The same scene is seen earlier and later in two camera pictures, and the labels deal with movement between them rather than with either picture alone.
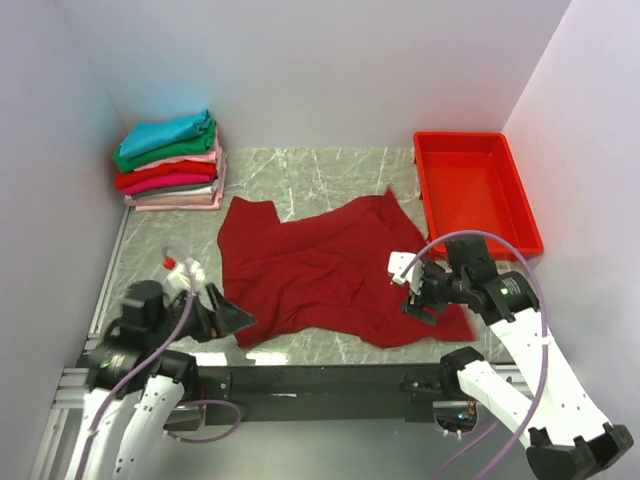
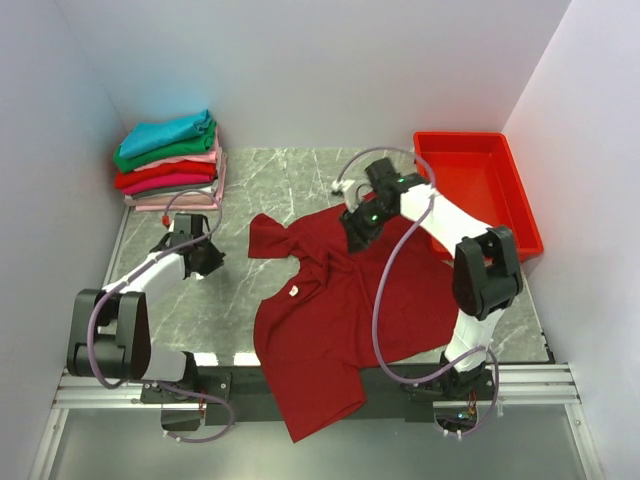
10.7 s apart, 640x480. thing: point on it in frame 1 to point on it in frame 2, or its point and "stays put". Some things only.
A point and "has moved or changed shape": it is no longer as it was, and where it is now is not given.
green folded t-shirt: x=203 y=143 stays put
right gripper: x=415 y=303 to x=358 y=234
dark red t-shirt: x=326 y=274 has moved or changed shape
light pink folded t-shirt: x=203 y=157 stays put
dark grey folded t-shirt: x=174 y=190 stays put
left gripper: x=221 y=319 to x=215 y=261
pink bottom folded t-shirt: x=220 y=187 stays put
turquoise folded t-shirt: x=145 y=135 stays put
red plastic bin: x=470 y=182 stays put
